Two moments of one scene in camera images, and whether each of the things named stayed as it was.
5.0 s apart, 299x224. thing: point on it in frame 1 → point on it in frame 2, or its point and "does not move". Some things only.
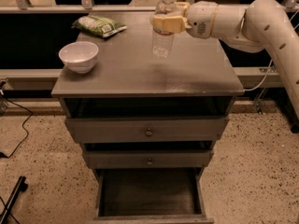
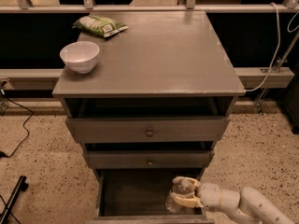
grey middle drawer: x=148 y=159 does not move
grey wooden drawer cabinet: x=149 y=124 does not move
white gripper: x=200 y=19 → x=210 y=196
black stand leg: x=21 y=187 does not move
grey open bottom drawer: x=150 y=196 does not move
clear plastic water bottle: x=163 y=41 → x=181 y=188
